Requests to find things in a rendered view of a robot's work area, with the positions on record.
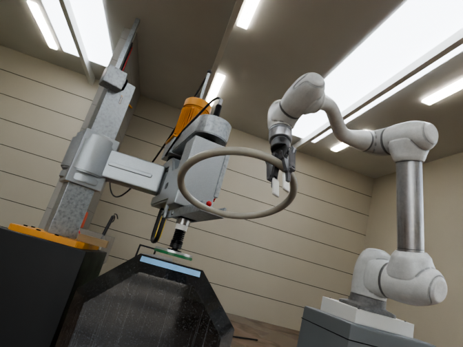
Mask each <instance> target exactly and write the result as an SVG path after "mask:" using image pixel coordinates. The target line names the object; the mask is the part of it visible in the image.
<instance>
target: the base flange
mask: <svg viewBox="0 0 463 347"><path fill-rule="evenodd" d="M8 229H9V230H12V231H16V232H19V233H24V234H27V235H31V236H34V237H38V238H42V239H45V240H49V241H52V242H57V243H59V244H64V245H67V246H72V247H74V248H78V249H89V250H98V249H99V246H95V245H92V244H88V243H84V242H80V241H77V239H75V240H74V239H71V238H66V237H63V236H60V235H58V234H52V233H48V232H46V231H44V230H43V229H39V228H35V227H34V226H31V227H28V225H25V224H24V225H20V224H13V223H11V224H10V225H9V227H8Z"/></svg>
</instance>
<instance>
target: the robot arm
mask: <svg viewBox="0 0 463 347"><path fill-rule="evenodd" d="M319 110H322V111H324V112H325V113H326V115H327V118H328V120H329V124H330V126H331V130H332V132H333V134H334V136H335V137H336V138H337V139H338V140H339V141H340V142H342V143H344V144H346V145H348V146H351V147H353V148H355V149H357V150H358V151H362V152H364V153H366V154H371V155H375V156H391V157H392V159H393V161H394V163H396V211H397V250H395V251H394V252H393V253H392V254H391V256H390V255H389V254H388V253H387V252H386V251H383V250H380V249H365V250H364V251H362V252H361V254H360V255H359V257H358V259H357V260H356V264H355V267H354V270H353V277H352V281H351V292H350V296H349V297H348V299H342V298H339V302H342V303H345V304H348V305H350V306H353V307H356V308H359V309H361V310H364V311H369V312H372V313H376V314H379V315H384V316H387V317H391V318H394V319H395V318H396V315H394V314H393V313H390V312H389V311H387V310H386V305H387V298H389V299H393V300H395V301H397V302H401V303H403V304H408V305H412V306H431V305H435V304H439V303H440V302H442V301H443V300H444V299H445V297H446V294H447V285H446V280H445V279H444V277H443V275H442V274H441V272H439V271H438V270H436V269H435V266H434V264H433V260H432V258H431V257H430V255H429V254H428V253H425V252H424V208H423V177H422V163H423V162H424V161H425V160H426V157H427V154H428V152H429V150H430V149H432V148H434V147H435V145H436V144H437V142H438V131H437V129H436V127H435V126H434V125H433V124H431V123H427V122H422V121H418V120H413V121H409V122H404V123H399V124H396V125H392V126H390V127H386V128H384V129H377V130H375V131H367V130H350V129H347V127H346V125H345V123H344V120H343V117H342V114H341V112H340V109H339V107H338V105H337V103H336V102H335V101H334V100H333V99H332V98H330V97H329V96H327V95H326V94H325V81H324V79H323V77H321V75H319V74H317V73H315V72H308V73H306V74H304V75H302V76H301V77H300V78H298V79H297V80H296V81H295V82H294V83H293V84H292V85H291V87H290V88H289V89H288V90H287V91H286V93H285V95H284V96H283V98H282V99H281V100H277V101H274V102H273V103H272V104H271V107H270V108H269V111H268V116H267V127H268V130H269V144H270V145H271V154H272V156H275V157H277V158H278V159H280V160H281V161H282V165H283V168H284V172H285V173H282V189H283V190H285V191H286V192H287V193H289V182H291V173H292V172H294V171H295V170H296V151H297V149H295V148H294V147H293V146H291V145H290V144H291V142H292V129H293V128H294V126H295V124H296V123H297V121H298V119H299V118H300V117H301V116H302V115H307V114H315V113H317V112H318V111H319ZM288 156H289V158H288ZM265 163H266V165H267V180H268V181H270V182H271V188H272V194H273V195H274V196H276V197H277V198H278V197H279V181H278V172H279V168H277V167H275V166H274V165H272V164H270V163H268V162H265Z"/></svg>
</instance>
